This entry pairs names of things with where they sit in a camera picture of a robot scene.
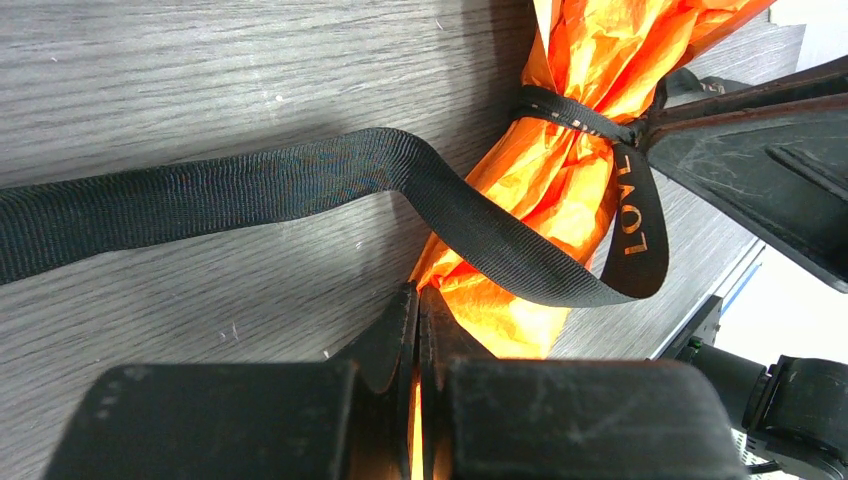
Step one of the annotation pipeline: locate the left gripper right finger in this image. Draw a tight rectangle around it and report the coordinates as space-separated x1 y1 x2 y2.
418 287 748 479

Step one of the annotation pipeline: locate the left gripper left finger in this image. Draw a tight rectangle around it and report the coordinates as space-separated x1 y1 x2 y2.
45 283 419 479

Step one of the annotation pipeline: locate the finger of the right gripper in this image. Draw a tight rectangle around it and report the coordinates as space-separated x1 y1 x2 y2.
641 57 847 293

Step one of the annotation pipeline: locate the orange flower bouquet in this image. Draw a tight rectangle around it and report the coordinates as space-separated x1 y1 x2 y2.
407 0 776 480

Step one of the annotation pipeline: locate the black ribbon gold lettering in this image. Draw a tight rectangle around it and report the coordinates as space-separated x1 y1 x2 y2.
1 85 670 308

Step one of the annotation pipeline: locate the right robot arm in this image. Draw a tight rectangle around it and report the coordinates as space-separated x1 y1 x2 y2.
644 58 847 479

